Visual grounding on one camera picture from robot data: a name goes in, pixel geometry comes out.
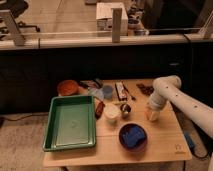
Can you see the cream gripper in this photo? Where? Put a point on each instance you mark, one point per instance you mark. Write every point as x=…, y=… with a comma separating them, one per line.
x=149, y=110

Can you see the yellow-red apple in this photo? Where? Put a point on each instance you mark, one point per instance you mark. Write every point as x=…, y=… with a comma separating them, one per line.
x=151, y=116

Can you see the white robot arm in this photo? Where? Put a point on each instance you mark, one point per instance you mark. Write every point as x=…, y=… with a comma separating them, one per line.
x=168, y=89

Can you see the small metal cup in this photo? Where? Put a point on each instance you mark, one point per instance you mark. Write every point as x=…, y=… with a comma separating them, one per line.
x=126, y=109

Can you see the white paper cup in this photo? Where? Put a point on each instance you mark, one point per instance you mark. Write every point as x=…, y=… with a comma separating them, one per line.
x=111, y=112

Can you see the light blue plastic cup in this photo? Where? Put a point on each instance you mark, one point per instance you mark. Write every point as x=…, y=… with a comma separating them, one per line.
x=107, y=91

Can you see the dark brown grape bunch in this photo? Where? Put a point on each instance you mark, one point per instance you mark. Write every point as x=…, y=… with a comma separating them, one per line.
x=146, y=90

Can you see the dark purple bowl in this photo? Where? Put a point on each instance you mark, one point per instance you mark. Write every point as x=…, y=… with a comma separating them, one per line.
x=141, y=145

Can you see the blue sponge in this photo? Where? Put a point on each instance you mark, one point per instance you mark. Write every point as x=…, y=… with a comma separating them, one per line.
x=133, y=136

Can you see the blue device on floor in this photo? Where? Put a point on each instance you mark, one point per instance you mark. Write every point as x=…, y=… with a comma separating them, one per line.
x=189, y=141

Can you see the brown oblong object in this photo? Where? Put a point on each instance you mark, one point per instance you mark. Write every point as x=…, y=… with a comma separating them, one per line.
x=99, y=110

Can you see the green plastic tray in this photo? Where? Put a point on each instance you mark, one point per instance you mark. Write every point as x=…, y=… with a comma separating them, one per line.
x=71, y=123

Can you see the orange-brown bowl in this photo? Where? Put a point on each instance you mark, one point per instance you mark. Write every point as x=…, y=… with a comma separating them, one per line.
x=67, y=88

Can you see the white cardboard box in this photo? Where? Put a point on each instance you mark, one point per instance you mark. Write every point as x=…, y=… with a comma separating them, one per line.
x=104, y=16

